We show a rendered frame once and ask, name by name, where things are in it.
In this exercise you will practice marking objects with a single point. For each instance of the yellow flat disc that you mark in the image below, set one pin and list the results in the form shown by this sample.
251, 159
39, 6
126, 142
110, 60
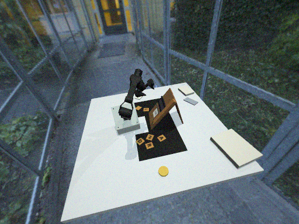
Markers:
163, 171

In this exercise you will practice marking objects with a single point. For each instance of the white paper ticket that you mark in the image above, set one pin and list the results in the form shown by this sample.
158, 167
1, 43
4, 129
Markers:
155, 112

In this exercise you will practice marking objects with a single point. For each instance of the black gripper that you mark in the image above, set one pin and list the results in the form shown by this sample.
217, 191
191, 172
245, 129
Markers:
142, 87

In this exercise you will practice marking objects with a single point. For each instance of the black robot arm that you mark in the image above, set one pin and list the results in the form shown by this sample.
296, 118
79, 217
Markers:
135, 81

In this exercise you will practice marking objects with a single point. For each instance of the tan wooden board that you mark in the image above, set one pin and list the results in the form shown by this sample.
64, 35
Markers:
164, 105

